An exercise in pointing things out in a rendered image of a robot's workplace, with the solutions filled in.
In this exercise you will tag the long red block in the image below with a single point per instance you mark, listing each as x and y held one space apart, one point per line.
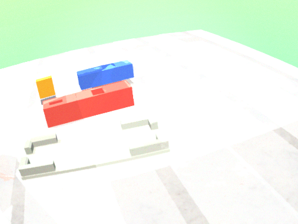
88 103

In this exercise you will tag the orange rectangular block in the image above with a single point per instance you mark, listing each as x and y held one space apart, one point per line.
45 87

